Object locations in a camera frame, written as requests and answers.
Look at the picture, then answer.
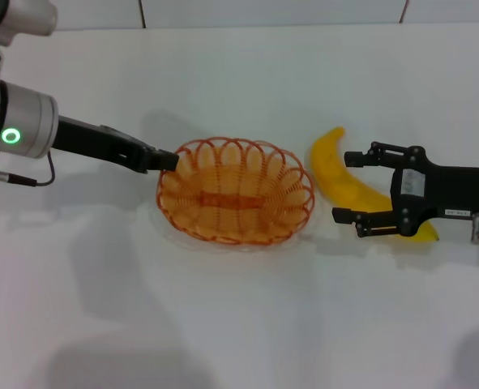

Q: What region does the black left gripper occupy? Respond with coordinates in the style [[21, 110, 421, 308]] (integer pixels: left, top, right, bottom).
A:
[[56, 115, 181, 176]]

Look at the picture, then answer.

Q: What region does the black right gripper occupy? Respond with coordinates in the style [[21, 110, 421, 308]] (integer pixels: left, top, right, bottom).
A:
[[331, 141, 479, 239]]

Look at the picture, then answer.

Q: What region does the yellow banana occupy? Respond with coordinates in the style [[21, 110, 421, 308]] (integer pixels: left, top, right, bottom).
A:
[[307, 126, 442, 244]]

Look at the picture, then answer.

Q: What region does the orange wire basket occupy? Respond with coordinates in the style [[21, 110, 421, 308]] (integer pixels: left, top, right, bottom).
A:
[[155, 136, 316, 247]]

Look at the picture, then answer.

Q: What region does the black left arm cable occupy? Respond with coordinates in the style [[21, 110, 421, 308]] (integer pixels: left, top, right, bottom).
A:
[[0, 149, 58, 188]]

